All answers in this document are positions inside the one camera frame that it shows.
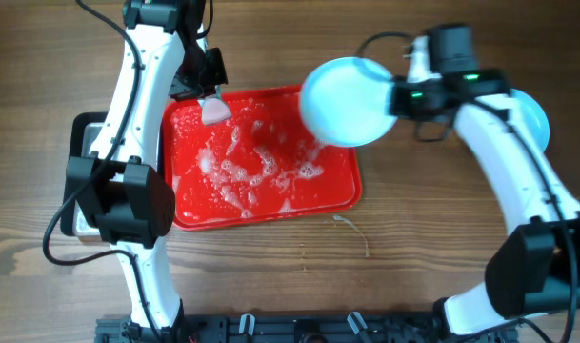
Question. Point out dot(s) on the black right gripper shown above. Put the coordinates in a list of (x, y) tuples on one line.
[(399, 98)]

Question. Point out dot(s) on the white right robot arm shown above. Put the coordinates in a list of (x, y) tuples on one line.
[(536, 271)]

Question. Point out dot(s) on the red plastic tray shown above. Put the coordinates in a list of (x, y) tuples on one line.
[(260, 165)]

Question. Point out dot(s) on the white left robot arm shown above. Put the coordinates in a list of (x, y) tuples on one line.
[(114, 182)]

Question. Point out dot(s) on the light blue plate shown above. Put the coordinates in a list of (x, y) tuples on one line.
[(535, 117), (346, 102)]

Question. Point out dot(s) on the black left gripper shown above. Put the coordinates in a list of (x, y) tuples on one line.
[(194, 88)]

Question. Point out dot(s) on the pink sponge green scourer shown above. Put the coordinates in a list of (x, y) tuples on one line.
[(214, 110)]

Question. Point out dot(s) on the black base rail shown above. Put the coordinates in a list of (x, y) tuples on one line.
[(355, 327)]

